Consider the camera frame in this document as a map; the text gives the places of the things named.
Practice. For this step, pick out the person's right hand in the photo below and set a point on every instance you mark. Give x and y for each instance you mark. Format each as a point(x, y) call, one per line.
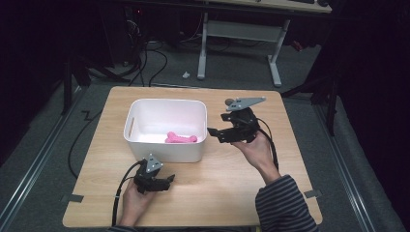
point(257, 154)

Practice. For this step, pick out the desk with white legs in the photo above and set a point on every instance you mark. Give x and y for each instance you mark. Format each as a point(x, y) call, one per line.
point(245, 30)

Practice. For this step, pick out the white plastic bin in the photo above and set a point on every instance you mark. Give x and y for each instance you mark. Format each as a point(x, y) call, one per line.
point(166, 129)

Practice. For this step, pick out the grey tape piece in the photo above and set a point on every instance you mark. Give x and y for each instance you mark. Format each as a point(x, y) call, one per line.
point(313, 193)
point(72, 198)

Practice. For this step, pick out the pink spiky bone toy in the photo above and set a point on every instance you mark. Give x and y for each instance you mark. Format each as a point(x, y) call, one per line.
point(180, 138)

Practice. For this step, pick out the black stand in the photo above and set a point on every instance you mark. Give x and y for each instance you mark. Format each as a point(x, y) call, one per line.
point(69, 83)
point(328, 93)

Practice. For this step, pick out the metal floor rail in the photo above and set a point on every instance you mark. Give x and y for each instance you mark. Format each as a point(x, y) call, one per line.
point(345, 170)
point(35, 164)

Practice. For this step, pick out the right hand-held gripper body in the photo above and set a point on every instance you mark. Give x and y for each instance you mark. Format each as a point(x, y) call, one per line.
point(243, 124)

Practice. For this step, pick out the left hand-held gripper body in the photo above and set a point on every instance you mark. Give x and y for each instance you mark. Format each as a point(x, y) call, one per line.
point(149, 175)

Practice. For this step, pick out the white scrap on floor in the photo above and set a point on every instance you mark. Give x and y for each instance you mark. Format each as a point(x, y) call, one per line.
point(186, 75)

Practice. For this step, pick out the person's left hand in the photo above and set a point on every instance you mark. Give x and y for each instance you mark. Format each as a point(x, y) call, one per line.
point(135, 203)

